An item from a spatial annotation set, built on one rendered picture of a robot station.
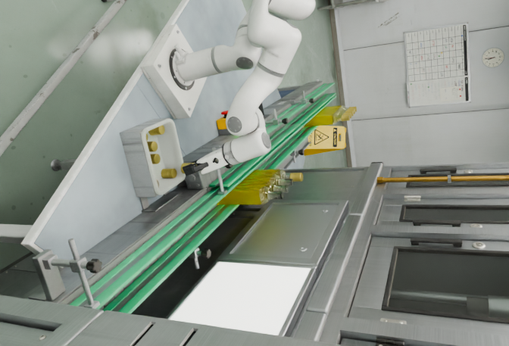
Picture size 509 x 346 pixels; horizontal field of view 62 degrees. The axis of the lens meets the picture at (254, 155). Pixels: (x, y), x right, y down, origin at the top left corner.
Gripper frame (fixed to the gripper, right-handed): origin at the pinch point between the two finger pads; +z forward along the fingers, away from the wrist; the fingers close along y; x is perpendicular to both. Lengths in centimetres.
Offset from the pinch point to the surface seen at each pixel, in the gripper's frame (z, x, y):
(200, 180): 6.4, -6.4, 9.5
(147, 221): 12.7, -9.1, -15.6
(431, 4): -70, 34, 607
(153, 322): -40, -8, -75
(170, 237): 1.5, -14.2, -21.4
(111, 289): 1.1, -15.0, -46.7
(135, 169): 13.7, 6.8, -9.8
